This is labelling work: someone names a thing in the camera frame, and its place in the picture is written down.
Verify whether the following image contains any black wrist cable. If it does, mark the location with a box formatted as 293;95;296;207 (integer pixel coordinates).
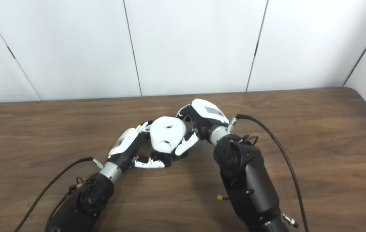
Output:
228;114;309;232
14;157;104;232

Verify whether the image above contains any black flanged holder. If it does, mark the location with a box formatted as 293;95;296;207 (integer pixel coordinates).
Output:
151;150;188;168

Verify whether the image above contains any round white plastic piece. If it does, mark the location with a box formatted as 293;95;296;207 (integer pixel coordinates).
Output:
150;116;187;154

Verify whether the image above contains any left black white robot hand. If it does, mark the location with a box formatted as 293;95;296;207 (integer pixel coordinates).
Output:
99;121;170;184

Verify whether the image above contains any left thin yellow-tipped wire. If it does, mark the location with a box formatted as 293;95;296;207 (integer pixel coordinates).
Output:
69;177;88;194

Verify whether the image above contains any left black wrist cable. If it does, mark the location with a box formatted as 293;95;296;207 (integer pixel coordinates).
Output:
14;157;104;232

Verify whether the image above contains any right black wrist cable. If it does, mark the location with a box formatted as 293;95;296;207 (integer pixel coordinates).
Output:
228;114;309;232

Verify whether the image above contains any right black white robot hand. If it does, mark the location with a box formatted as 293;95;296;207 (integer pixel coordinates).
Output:
175;99;231;157

